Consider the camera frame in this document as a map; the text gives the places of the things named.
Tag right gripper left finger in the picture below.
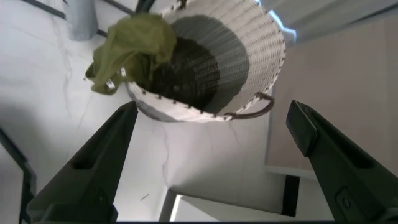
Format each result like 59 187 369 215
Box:
26 100 139 222

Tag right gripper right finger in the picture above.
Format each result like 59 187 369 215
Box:
285 100 398 222

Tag white laundry basket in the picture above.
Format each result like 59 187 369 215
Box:
126 0 287 124

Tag black clothes rack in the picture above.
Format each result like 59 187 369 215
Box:
21 0 187 38

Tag green garment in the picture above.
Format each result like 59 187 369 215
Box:
84 12 177 96

